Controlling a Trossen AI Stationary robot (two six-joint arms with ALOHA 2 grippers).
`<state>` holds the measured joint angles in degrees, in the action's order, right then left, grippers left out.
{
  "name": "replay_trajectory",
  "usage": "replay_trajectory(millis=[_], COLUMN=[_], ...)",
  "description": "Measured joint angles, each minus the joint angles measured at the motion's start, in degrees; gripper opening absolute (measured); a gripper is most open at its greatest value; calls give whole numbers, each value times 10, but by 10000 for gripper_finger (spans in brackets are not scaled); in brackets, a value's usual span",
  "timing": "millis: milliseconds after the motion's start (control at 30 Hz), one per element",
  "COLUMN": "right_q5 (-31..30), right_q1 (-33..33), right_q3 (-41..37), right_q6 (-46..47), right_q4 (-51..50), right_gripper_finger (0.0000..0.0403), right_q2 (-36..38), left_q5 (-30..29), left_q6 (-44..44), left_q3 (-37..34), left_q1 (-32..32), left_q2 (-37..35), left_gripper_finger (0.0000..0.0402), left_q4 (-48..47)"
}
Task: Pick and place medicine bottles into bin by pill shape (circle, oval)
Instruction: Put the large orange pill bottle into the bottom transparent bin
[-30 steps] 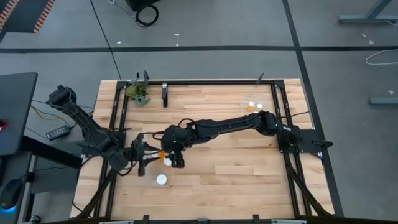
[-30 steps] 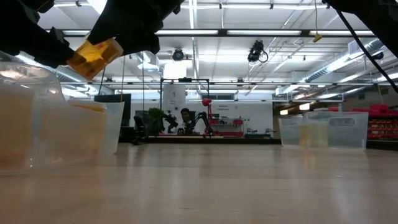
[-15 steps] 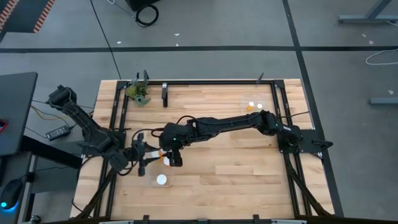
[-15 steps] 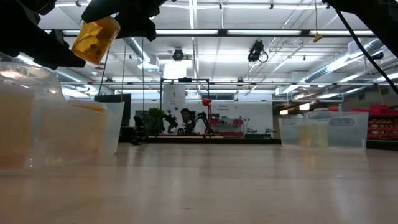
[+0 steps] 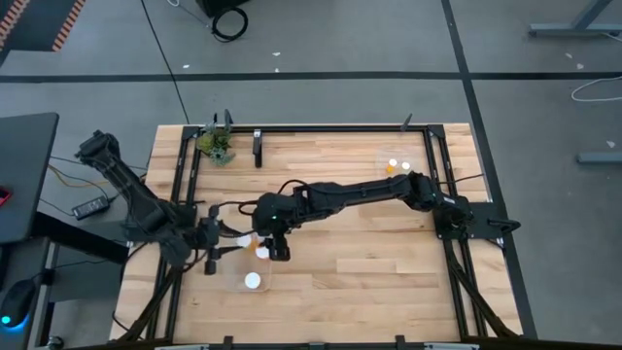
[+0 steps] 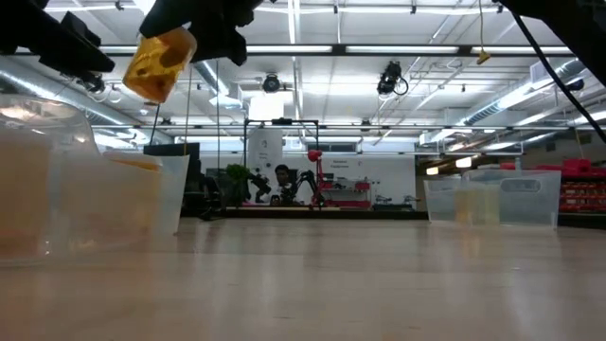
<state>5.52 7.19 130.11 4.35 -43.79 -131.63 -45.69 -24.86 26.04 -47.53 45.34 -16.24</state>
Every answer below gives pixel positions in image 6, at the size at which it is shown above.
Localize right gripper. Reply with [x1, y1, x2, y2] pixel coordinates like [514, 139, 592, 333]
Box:
[139, 0, 265, 67]

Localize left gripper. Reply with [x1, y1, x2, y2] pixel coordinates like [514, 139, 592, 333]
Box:
[0, 0, 116, 81]

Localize small pill bottle white cap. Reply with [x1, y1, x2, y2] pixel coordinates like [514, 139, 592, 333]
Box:
[121, 26, 199, 105]

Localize clear plastic bin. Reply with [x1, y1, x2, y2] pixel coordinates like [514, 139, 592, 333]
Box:
[423, 169, 562, 229]
[0, 93, 190, 266]

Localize red storage bin shelf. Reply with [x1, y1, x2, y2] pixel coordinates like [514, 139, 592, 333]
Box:
[499, 158, 606, 214]

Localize black ceiling-mounted device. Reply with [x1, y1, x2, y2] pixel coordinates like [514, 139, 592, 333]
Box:
[78, 70, 108, 95]

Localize LED light bar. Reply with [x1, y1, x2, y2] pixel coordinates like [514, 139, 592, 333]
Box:
[13, 44, 574, 57]

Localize black monitor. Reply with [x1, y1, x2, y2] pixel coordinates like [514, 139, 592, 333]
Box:
[142, 141, 201, 209]

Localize white panel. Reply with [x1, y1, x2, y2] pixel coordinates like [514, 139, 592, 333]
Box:
[246, 128, 284, 190]

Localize green potted plant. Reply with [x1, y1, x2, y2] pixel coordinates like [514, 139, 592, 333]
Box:
[224, 163, 252, 209]

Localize person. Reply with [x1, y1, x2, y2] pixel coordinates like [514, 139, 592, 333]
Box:
[273, 163, 294, 205]

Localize red and white machine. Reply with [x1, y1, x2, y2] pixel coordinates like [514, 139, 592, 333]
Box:
[324, 177, 373, 209]

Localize yellow hanging connector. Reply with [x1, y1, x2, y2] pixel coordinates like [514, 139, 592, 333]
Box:
[475, 0, 492, 66]

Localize white air vent box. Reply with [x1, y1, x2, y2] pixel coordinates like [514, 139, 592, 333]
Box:
[528, 57, 553, 84]

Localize silver ventilation duct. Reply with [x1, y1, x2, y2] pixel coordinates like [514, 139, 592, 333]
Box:
[191, 59, 245, 108]
[0, 54, 174, 143]

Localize round black camera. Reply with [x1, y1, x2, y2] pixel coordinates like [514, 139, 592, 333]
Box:
[261, 73, 282, 94]

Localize black station frame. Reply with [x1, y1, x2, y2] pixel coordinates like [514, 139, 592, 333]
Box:
[242, 117, 321, 209]

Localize black camera with cable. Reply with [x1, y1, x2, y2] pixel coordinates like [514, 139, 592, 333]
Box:
[376, 60, 409, 97]

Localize black aluminium table frame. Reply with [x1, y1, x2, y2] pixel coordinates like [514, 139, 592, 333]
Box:
[182, 206, 606, 228]

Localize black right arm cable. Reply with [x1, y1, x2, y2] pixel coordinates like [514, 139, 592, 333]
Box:
[509, 9, 606, 144]

